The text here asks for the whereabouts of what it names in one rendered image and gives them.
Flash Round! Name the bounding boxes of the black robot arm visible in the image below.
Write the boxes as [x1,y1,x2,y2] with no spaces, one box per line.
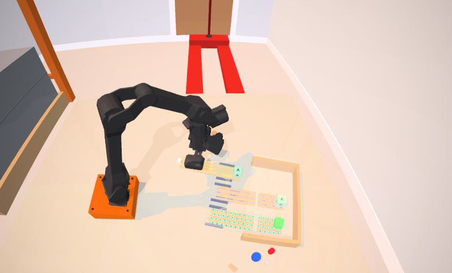
[96,82,229,207]

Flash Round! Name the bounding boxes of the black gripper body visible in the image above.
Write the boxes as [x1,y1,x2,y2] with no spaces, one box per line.
[184,126,211,170]

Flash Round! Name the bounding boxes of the blue round disc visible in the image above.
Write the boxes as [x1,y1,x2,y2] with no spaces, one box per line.
[251,252,261,262]

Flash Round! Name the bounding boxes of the small orange flat bar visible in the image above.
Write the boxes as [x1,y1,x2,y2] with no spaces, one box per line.
[228,264,237,272]

